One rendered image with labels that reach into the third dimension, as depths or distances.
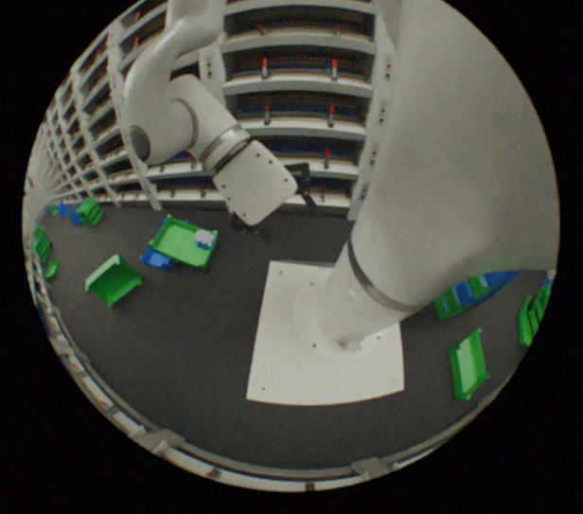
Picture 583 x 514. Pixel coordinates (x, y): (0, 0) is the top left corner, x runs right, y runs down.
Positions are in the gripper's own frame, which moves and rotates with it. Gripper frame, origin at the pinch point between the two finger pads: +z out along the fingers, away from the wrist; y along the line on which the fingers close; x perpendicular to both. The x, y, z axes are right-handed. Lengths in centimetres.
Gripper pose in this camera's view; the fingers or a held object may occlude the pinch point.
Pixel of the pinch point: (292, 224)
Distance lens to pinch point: 30.8
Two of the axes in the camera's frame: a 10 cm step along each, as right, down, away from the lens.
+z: 6.1, 6.8, 4.2
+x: -1.4, -4.2, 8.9
